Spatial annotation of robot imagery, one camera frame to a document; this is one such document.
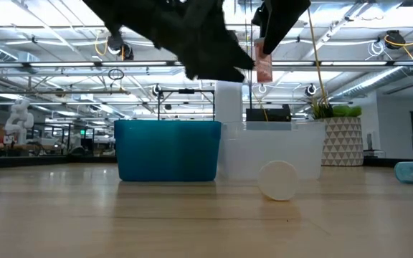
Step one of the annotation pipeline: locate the silver air duct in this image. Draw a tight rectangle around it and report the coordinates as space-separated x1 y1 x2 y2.
330 66 413 103

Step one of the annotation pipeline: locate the black aluminium table frame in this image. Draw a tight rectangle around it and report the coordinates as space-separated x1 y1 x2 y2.
0 154 413 170

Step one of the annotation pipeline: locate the yellow cable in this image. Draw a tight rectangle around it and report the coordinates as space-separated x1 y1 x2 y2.
306 6 331 108

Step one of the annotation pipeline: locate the small amber pill bottle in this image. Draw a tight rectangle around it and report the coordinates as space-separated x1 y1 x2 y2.
257 160 300 202

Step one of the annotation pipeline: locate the green succulent plant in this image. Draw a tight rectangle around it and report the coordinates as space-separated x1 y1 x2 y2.
310 96 364 120

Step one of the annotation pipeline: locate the black hanging cable reel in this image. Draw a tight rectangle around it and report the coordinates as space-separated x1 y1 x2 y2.
384 29 407 50

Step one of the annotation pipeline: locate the blue plastic bin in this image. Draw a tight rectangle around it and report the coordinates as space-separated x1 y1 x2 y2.
113 119 222 182

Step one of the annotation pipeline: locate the pink pill bottle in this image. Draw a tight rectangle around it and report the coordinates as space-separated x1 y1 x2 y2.
254 37 274 83

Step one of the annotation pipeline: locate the clear plastic bin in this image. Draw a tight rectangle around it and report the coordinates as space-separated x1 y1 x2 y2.
217 120 326 181

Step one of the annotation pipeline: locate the white pillar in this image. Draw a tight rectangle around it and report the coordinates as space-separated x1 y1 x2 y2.
214 80 244 123

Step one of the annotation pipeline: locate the black rig stand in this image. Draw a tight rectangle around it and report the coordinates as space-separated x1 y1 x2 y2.
157 88 217 121

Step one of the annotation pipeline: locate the ceiling light strip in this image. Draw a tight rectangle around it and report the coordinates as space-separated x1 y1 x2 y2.
321 60 389 67
100 60 168 67
29 61 96 67

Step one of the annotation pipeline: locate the white robot figure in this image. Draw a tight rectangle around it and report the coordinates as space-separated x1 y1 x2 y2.
4 98 35 145

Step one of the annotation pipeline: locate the white patterned plant pot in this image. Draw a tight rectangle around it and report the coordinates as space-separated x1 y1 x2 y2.
319 116 364 167

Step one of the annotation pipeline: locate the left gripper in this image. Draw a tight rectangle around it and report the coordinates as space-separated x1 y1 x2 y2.
148 0 311 82

